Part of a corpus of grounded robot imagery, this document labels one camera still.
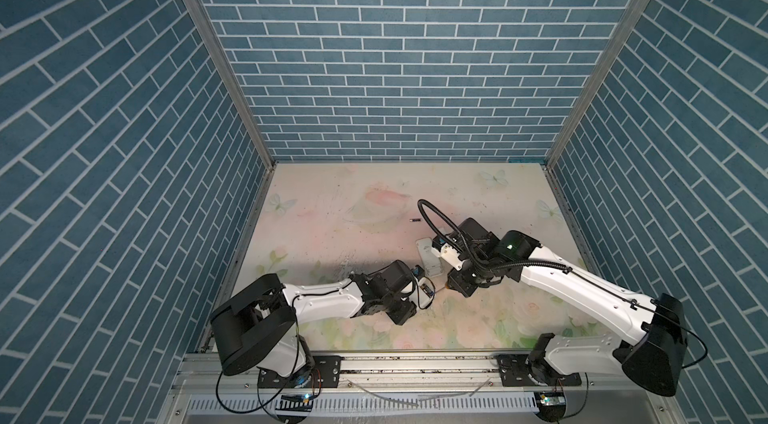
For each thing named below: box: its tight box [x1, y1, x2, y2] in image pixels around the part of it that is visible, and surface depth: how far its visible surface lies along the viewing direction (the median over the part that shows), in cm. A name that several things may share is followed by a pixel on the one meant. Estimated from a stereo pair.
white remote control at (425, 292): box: [417, 276, 436, 310], surface depth 88 cm
